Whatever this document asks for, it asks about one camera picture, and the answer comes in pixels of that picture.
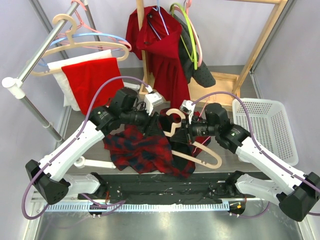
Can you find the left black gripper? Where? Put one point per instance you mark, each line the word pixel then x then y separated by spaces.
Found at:
pixel 153 128

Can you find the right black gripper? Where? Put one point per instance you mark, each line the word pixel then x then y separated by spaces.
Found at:
pixel 184 134

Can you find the red plaid garment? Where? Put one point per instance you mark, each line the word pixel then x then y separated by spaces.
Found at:
pixel 130 148

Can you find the grey dotted garment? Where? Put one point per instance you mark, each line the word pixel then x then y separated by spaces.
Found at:
pixel 202 74

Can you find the white plastic laundry basket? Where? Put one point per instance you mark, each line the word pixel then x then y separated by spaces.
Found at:
pixel 271 128

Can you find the dark red skirt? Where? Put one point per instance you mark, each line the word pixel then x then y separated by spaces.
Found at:
pixel 163 56

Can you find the thin pink wire hanger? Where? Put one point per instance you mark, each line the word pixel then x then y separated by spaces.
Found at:
pixel 196 151

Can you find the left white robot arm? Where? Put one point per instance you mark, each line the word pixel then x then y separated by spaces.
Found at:
pixel 49 175

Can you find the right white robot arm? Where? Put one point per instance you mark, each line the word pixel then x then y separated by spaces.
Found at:
pixel 294 191

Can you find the green hanger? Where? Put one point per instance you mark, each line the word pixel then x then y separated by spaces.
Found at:
pixel 193 55

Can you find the blue hanger left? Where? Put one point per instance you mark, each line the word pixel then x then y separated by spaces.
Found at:
pixel 100 36

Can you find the bright red hung garment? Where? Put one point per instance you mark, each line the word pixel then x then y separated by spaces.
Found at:
pixel 85 78

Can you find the white hung cloth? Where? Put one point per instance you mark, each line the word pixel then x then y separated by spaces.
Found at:
pixel 60 77

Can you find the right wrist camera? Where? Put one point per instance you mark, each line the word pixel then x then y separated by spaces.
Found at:
pixel 188 107

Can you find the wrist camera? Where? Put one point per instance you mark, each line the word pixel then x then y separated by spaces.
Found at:
pixel 152 99
pixel 188 107

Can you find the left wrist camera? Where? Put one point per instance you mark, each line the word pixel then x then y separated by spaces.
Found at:
pixel 152 99

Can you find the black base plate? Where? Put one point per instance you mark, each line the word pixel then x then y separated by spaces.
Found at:
pixel 162 189

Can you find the white cable duct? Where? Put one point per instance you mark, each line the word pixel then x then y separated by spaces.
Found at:
pixel 90 207

